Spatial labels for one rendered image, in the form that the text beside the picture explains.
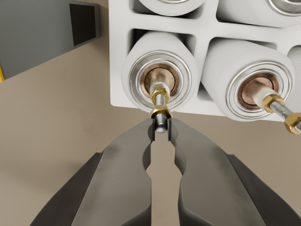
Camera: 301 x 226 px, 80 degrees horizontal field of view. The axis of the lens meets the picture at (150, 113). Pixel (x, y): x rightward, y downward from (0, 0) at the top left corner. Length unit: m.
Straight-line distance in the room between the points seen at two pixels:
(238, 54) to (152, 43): 0.10
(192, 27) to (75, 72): 0.34
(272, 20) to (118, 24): 0.18
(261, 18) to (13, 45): 0.24
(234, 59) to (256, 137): 0.44
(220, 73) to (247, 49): 0.04
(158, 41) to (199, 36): 0.09
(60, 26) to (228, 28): 0.23
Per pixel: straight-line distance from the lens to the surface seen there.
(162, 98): 0.17
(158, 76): 0.21
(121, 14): 0.28
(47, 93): 0.58
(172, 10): 0.21
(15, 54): 0.21
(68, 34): 0.31
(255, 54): 0.24
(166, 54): 0.21
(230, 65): 0.24
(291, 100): 0.33
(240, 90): 0.24
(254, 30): 0.31
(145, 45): 0.21
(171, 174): 0.68
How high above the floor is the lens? 0.46
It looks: 61 degrees down
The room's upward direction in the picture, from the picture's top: 177 degrees counter-clockwise
